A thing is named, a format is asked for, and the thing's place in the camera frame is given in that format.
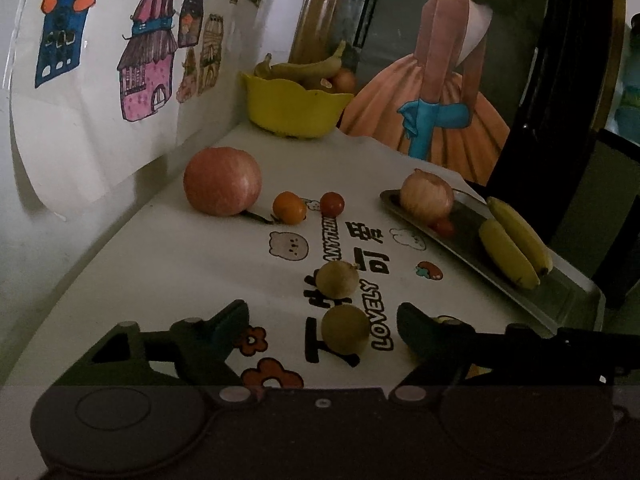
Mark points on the red apple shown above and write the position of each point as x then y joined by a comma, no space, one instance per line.
222,185
426,196

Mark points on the greenish yellow banana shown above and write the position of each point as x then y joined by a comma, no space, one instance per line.
305,68

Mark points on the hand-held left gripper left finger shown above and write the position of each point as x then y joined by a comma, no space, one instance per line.
230,321

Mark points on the metal tray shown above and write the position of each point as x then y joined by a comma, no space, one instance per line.
565,295

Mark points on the orange dress girl wall poster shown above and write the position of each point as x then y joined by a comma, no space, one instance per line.
450,125

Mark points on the small orange with stem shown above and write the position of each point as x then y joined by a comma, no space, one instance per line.
289,207

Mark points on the coloured houses drawing paper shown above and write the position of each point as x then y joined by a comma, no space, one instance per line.
100,135

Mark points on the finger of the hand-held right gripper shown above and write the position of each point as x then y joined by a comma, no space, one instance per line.
610,355

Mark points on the reddish orange round fruit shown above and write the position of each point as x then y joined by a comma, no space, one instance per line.
345,81

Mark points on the yellow plastic bowl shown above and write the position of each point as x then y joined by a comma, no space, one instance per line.
292,110

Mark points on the green-brown kiwi fruit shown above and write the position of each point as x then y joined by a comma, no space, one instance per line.
337,280
345,332

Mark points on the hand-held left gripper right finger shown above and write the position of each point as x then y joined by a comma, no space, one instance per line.
415,326

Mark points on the brown wooden frame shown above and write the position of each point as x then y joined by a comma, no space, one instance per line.
320,10

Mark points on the white printed table mat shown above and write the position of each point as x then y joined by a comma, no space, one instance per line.
200,270

